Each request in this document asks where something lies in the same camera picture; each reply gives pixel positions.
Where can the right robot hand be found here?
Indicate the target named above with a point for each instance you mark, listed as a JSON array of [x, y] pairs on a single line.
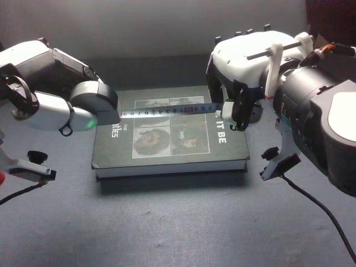
[[242, 55]]

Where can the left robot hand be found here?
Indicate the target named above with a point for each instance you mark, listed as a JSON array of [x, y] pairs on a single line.
[[50, 111]]

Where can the grey tape measure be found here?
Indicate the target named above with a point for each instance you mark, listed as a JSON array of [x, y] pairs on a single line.
[[94, 94]]

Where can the black hardcover book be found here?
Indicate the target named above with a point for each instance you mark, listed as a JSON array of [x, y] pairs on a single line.
[[116, 155]]

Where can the small red block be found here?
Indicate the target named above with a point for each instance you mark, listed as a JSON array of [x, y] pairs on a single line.
[[1, 178]]

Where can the dark brown furniture piece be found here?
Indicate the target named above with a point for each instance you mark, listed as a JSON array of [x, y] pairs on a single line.
[[333, 16]]

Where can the grey table cloth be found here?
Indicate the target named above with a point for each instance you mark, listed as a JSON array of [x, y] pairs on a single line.
[[167, 222]]

